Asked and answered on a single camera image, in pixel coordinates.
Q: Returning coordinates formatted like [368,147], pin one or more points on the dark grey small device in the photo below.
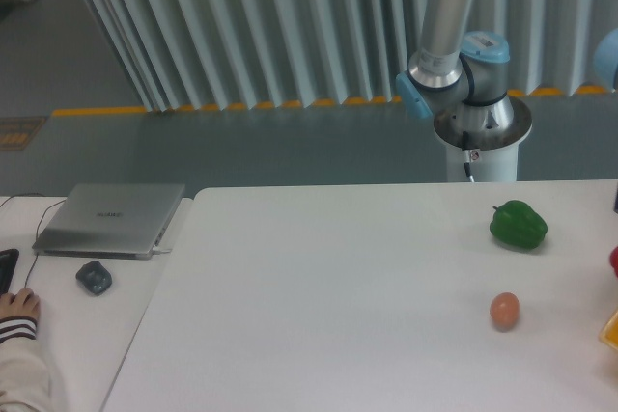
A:
[94,278]

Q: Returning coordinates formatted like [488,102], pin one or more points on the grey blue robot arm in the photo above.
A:
[472,53]

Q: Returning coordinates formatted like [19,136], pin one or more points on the green bell pepper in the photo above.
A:
[517,224]

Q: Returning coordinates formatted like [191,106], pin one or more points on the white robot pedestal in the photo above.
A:
[500,165]

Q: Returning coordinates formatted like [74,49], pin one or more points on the silver closed laptop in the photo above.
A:
[111,220]

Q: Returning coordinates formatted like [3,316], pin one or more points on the brown egg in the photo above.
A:
[505,310]

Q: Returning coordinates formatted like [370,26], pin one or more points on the cream striped sleeve forearm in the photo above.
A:
[25,377]

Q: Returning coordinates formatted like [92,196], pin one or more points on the black keyboard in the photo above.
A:
[8,261]

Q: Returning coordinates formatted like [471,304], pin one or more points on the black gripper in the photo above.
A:
[615,200]

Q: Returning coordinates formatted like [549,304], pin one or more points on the person's hand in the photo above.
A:
[10,311]

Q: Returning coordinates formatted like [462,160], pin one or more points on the red pepper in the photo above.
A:
[613,260]

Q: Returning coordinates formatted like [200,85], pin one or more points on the yellow container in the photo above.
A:
[609,333]

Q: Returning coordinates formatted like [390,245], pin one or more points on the white folding partition screen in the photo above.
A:
[222,53]

